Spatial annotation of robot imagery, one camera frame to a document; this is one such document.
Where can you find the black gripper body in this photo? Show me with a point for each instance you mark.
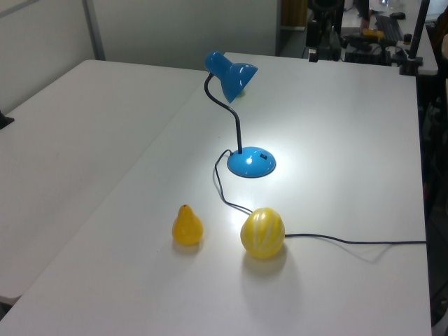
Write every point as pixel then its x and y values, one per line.
pixel 312 33

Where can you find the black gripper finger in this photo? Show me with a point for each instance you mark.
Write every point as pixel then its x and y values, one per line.
pixel 313 56

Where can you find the blue desk lamp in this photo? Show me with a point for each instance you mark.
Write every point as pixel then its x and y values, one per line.
pixel 250 164

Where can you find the wooden cabinet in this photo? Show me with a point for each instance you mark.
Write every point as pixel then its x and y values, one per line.
pixel 293 14

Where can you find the yellow power tool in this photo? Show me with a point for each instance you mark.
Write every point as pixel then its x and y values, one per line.
pixel 372 33

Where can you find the black computer keyboard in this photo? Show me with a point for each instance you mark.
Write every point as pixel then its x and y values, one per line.
pixel 389 28

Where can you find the black computer mouse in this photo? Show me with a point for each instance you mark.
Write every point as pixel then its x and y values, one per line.
pixel 398 15

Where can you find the black pole with table clamp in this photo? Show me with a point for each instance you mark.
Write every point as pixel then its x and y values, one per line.
pixel 418 35

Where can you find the yellow striped toy melon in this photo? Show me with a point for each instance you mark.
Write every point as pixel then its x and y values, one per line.
pixel 262 234

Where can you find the yellow toy pear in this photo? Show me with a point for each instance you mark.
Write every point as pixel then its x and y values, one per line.
pixel 187 229

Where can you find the grey partition post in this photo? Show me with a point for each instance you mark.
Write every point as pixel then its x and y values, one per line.
pixel 94 28

